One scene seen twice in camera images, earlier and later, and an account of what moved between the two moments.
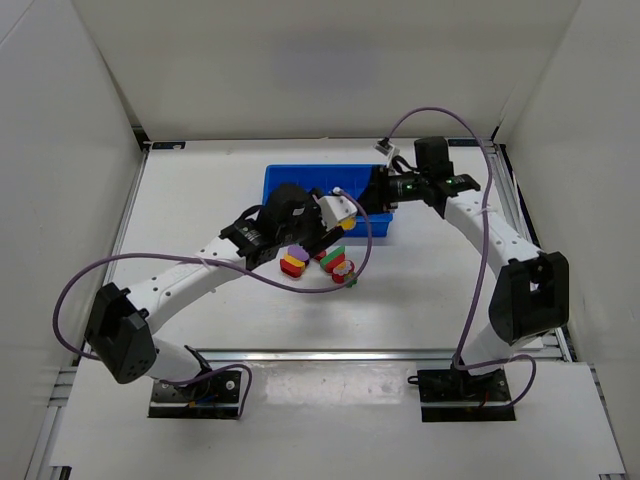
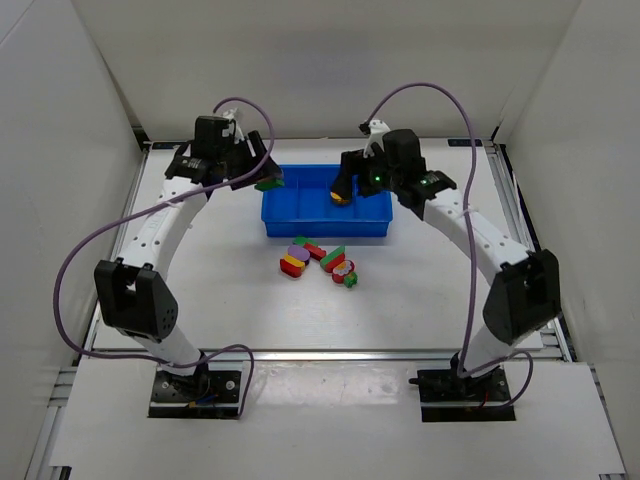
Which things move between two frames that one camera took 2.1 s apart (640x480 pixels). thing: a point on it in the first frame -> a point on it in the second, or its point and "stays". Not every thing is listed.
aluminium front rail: x=327 y=355 stays
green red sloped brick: x=333 y=259 stays
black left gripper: x=323 y=236 -> x=254 y=161
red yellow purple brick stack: x=292 y=264 stays
